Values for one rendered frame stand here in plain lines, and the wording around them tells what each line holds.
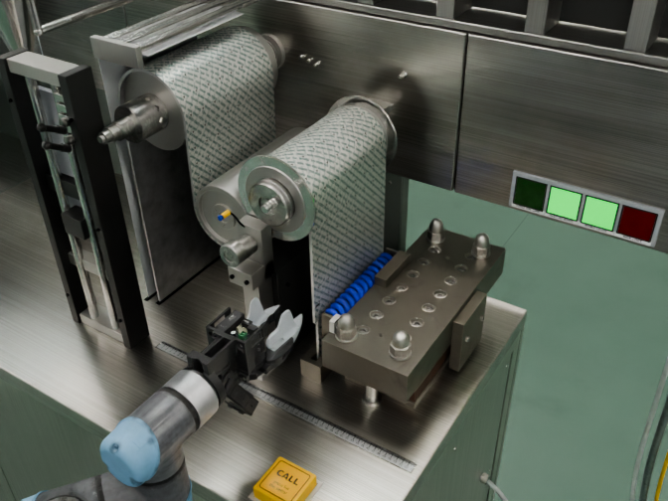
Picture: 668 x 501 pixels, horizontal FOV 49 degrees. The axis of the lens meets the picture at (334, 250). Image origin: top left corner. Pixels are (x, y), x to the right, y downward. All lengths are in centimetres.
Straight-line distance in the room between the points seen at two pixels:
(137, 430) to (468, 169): 74
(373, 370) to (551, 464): 132
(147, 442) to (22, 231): 100
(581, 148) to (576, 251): 207
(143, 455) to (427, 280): 62
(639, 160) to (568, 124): 12
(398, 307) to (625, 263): 212
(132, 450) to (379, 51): 79
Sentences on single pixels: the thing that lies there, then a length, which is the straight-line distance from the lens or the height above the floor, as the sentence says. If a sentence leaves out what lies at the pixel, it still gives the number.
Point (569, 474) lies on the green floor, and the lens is 242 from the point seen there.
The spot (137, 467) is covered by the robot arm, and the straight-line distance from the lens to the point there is 95.
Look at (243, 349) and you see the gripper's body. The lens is 104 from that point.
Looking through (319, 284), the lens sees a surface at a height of 109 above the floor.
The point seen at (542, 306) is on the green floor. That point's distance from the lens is 297.
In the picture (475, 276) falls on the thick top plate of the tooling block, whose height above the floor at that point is 103.
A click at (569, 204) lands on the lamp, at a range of 130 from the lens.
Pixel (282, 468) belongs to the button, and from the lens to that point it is 117.
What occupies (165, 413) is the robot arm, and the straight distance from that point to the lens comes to 97.
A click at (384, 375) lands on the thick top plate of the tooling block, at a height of 101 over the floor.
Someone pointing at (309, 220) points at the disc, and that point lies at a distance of 112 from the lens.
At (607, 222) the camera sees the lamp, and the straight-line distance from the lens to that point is 129.
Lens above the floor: 185
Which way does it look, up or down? 35 degrees down
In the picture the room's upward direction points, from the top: 1 degrees counter-clockwise
